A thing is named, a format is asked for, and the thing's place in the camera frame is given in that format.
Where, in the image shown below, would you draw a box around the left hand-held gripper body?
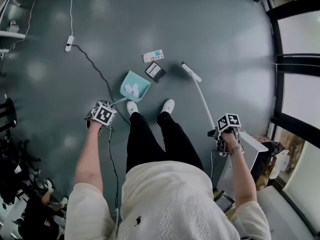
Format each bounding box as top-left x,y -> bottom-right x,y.
86,100 -> 118,135

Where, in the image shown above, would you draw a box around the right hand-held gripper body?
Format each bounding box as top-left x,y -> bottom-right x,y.
213,112 -> 243,158

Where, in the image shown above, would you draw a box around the white paper trash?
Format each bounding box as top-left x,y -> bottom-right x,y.
124,82 -> 140,97

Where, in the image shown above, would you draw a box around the teal dustpan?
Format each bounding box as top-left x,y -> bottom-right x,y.
109,70 -> 152,108

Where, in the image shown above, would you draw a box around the white broom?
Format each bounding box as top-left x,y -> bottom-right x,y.
180,61 -> 217,133

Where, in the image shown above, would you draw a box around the black box trash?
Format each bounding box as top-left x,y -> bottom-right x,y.
144,61 -> 168,83

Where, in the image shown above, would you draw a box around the white printed packet trash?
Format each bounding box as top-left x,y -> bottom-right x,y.
141,49 -> 165,64

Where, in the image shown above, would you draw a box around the person's left forearm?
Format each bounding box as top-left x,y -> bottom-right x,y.
74,120 -> 105,194

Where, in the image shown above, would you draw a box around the person's right forearm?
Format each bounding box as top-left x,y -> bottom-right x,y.
228,150 -> 258,208

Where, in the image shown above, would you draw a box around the dark grey floor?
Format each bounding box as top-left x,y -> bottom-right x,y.
0,0 -> 320,240

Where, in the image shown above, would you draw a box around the person's right hand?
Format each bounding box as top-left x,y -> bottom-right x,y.
220,131 -> 239,152

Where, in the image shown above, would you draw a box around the white left shoe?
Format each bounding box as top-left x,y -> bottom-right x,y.
126,100 -> 139,116

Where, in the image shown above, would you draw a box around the white shoe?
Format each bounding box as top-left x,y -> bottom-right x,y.
160,98 -> 176,114
126,100 -> 139,116

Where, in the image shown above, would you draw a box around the silver wristwatch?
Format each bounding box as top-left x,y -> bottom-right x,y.
229,144 -> 245,157

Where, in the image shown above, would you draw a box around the black trousers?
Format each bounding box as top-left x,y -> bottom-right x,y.
125,111 -> 205,174

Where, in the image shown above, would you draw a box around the white right shoe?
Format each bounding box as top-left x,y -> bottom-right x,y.
160,98 -> 176,114

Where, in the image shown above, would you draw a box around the pile of cardboard and bags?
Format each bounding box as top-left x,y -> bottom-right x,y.
251,134 -> 306,193

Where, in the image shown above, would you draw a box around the black tablet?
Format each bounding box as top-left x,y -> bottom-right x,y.
213,190 -> 236,214

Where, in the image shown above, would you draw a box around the white knitted sweater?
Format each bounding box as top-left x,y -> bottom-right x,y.
64,160 -> 272,240

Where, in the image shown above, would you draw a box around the white power strip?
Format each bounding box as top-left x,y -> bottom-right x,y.
64,35 -> 75,53

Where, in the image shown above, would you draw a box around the black chair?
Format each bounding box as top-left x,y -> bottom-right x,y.
0,93 -> 18,135

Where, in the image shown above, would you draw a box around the black equipment clutter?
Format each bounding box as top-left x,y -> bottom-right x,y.
0,131 -> 42,206

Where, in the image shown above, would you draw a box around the white desk leg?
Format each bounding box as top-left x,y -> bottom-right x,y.
0,30 -> 27,40

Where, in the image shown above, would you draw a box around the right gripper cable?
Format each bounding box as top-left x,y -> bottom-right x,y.
210,149 -> 220,183

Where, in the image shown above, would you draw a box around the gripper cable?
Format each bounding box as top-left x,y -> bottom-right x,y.
106,125 -> 120,211
210,149 -> 220,183

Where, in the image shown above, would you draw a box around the black power cable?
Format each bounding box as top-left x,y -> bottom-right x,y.
71,43 -> 132,127

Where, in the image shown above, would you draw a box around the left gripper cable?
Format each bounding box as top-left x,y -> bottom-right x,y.
106,125 -> 120,211

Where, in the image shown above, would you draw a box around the black window frame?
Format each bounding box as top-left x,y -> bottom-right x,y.
265,0 -> 320,141

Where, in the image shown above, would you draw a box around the white power cable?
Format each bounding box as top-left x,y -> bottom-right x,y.
69,0 -> 76,37

